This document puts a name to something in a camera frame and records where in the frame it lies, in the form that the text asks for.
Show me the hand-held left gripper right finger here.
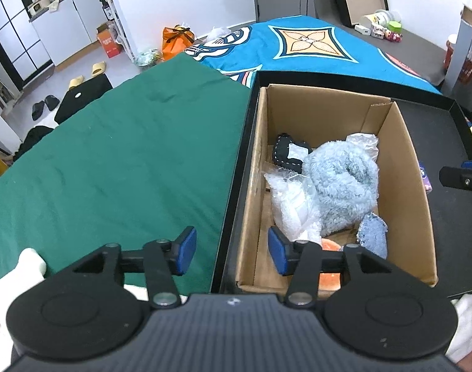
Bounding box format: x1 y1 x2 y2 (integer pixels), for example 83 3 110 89
267 226 413 308

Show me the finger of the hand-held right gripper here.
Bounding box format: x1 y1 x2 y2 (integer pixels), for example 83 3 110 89
439 161 472 202

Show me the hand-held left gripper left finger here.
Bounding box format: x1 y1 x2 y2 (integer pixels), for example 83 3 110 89
70 225 198 310

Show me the purple tissue packet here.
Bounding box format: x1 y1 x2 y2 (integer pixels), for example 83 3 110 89
418 163 433 193

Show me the clear bag of white filling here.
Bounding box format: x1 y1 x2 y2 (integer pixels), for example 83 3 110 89
264 172 323 246

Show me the toy hamburger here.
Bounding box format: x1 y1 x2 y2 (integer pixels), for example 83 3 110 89
319 238 345 291

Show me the black tray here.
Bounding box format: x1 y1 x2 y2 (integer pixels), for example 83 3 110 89
211 70 472 299

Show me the light blue fluffy towel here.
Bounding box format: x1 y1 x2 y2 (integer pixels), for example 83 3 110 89
302 140 380 237

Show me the small blue fluffy cloth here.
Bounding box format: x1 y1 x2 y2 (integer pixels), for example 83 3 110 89
356 213 389 259

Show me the black pouch with white stitching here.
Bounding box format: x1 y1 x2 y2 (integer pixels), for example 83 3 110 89
274 133 313 174

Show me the crumpled clear plastic wrap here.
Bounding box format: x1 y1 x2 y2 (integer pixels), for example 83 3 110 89
346 133 379 162

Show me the green cloth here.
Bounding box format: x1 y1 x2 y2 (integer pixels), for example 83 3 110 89
0 53 252 299

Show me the clear plastic jar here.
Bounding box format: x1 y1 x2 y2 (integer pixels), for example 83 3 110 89
361 9 402 33

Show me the white cloth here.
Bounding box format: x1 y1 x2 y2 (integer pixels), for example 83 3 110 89
0 248 47 372

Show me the dark clothing pile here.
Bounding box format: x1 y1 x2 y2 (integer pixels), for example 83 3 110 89
13 125 54 161

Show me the greenish plastic bag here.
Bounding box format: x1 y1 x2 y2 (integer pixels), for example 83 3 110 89
134 48 162 67

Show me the blue printed blanket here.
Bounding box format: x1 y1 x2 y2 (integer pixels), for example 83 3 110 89
184 15 472 159

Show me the orange gift bag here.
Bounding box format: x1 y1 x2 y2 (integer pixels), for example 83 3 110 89
162 25 196 61

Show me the white plastic bag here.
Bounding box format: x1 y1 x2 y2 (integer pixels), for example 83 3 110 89
208 26 231 42

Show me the orange cardboard box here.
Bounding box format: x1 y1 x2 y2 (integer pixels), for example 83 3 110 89
96 23 124 59

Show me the white kitchen cabinet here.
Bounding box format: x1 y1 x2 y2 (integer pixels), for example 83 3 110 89
11 0 122 67

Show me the black-framed sliding door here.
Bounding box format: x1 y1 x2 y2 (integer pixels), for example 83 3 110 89
0 0 54 90

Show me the white wire rack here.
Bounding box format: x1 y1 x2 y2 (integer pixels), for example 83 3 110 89
100 0 136 60

